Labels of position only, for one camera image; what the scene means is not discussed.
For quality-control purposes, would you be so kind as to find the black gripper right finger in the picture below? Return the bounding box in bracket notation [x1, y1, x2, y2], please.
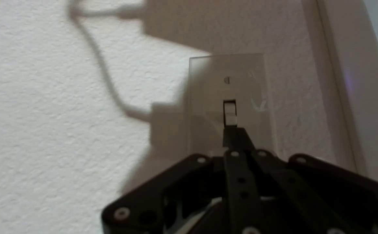
[238, 125, 378, 234]

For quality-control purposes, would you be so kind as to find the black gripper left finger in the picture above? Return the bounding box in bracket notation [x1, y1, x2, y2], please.
[100, 124, 260, 234]

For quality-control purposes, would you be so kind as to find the white switch toggle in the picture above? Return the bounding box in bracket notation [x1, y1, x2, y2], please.
[221, 98, 239, 127]

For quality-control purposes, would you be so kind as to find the white door frame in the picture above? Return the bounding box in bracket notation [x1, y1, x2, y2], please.
[302, 0, 378, 187]

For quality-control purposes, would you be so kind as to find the white light switch plate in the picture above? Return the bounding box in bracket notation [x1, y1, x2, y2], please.
[187, 52, 279, 159]

